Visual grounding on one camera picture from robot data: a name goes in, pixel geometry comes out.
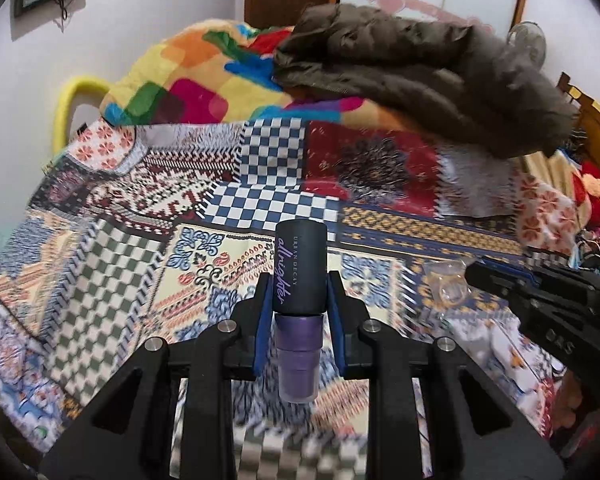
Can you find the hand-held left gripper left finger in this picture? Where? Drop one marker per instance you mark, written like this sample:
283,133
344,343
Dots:
262,330

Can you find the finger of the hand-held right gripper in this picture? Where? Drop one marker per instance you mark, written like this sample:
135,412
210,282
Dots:
500,285
565,280

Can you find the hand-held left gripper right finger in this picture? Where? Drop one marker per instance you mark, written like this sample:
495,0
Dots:
336,330

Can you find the black spray bottle purple cap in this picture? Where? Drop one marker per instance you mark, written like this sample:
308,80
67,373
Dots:
300,270

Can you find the floral orange white cloth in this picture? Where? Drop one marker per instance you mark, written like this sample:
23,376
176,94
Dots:
545,210

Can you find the red cloth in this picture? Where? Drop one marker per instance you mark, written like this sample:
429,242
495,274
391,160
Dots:
592,185

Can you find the patchwork printed bedspread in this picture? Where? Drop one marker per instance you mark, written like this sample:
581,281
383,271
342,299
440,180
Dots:
130,260

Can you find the wooden headboard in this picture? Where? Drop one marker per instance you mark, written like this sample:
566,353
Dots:
595,125

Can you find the brown padded jacket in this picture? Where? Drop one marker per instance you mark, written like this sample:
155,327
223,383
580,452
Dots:
405,70

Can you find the standing fan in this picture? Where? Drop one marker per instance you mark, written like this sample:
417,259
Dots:
527,42

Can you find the colourful block blanket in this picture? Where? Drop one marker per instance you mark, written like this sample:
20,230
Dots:
180,70

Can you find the yellow tube frame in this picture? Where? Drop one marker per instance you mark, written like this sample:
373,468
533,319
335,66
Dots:
67,100

